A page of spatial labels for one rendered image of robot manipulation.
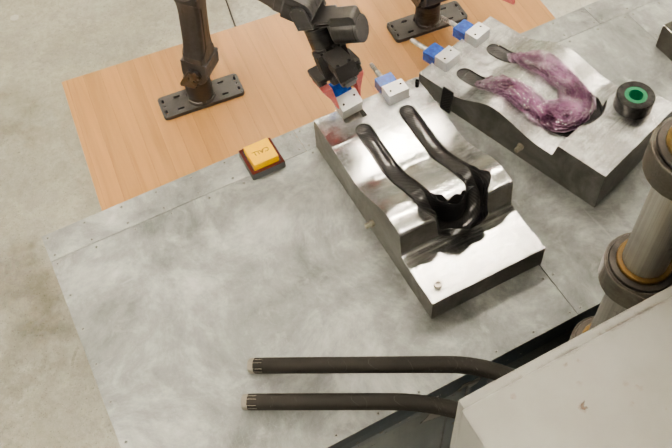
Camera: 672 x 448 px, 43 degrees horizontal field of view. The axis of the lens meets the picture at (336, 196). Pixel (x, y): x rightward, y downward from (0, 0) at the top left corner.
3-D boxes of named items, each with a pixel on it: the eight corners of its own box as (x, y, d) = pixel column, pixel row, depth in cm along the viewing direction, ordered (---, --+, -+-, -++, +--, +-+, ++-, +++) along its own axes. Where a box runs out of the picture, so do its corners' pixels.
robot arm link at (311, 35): (348, 37, 173) (336, 8, 169) (337, 54, 170) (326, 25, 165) (319, 39, 177) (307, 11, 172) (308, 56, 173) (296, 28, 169)
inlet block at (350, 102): (313, 71, 188) (312, 62, 183) (332, 60, 189) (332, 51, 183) (342, 120, 186) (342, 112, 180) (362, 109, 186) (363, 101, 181)
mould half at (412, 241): (316, 146, 192) (312, 106, 181) (414, 103, 199) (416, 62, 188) (431, 319, 166) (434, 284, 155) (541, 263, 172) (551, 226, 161)
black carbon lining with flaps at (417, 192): (351, 134, 185) (349, 105, 177) (414, 106, 189) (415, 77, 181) (434, 252, 166) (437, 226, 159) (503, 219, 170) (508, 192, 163)
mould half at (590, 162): (418, 89, 201) (419, 55, 192) (488, 32, 211) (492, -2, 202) (594, 208, 179) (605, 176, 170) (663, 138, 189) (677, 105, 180)
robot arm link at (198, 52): (220, 67, 197) (207, -44, 170) (208, 87, 193) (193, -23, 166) (195, 60, 198) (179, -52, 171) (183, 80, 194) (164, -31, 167)
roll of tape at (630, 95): (637, 87, 184) (641, 76, 181) (659, 112, 179) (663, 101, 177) (605, 99, 182) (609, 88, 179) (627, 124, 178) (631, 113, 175)
